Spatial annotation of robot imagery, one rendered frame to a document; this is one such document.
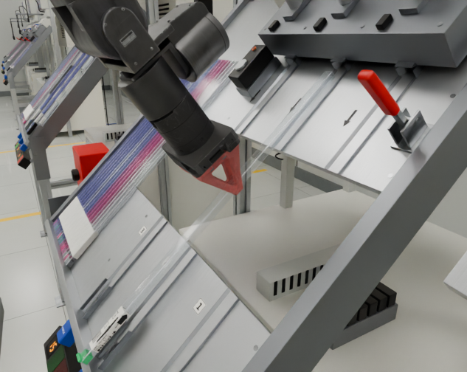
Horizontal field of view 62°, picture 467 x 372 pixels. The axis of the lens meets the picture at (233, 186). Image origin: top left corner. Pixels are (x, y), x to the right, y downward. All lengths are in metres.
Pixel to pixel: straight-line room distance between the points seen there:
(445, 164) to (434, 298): 0.52
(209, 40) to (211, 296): 0.29
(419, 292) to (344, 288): 0.54
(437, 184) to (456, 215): 1.99
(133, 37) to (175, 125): 0.10
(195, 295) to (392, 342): 0.41
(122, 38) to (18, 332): 1.61
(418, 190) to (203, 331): 0.27
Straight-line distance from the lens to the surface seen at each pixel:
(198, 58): 0.44
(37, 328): 1.88
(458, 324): 0.88
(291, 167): 1.18
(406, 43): 0.50
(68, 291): 0.70
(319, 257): 0.89
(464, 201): 2.39
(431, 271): 1.01
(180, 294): 0.52
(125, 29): 0.40
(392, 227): 0.41
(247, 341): 0.42
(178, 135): 0.45
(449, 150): 0.44
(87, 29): 0.39
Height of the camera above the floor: 1.12
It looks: 21 degrees down
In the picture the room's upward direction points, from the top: straight up
